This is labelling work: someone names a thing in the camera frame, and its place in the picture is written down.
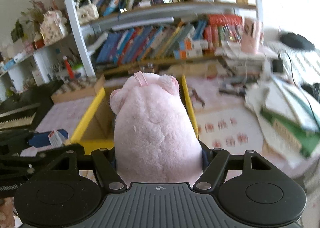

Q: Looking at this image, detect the person left hand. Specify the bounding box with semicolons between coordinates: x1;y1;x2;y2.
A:
0;198;15;228

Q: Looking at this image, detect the white green jar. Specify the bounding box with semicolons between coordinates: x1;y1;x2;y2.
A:
72;64;87;79

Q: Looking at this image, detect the pink plush pig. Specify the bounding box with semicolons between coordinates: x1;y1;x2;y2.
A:
110;72;203;185

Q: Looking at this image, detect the wooden chess board box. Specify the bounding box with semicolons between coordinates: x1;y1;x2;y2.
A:
51;75;105;104

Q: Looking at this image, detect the black Yamaha keyboard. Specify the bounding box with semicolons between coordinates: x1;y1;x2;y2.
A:
1;80;63;131

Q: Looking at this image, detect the black brown small case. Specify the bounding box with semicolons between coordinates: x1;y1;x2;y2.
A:
127;63;159;75

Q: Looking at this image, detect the yellow cardboard box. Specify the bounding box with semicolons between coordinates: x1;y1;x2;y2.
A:
71;72;199;154

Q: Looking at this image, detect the white bookshelf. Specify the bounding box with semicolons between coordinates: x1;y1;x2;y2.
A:
0;0;263;86

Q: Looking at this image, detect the stack of papers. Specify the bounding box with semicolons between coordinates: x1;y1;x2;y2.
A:
219;42;319;169

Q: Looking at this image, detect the pink pen holder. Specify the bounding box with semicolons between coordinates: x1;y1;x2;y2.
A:
241;18;263;55

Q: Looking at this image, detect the red bottle figurine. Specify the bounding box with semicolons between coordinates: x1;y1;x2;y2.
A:
63;56;75;80

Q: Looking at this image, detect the pink checkered tablecloth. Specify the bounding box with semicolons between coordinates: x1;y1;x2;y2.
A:
35;75;320;193

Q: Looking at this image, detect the white red small box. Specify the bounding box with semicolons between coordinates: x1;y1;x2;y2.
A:
48;130;67;148

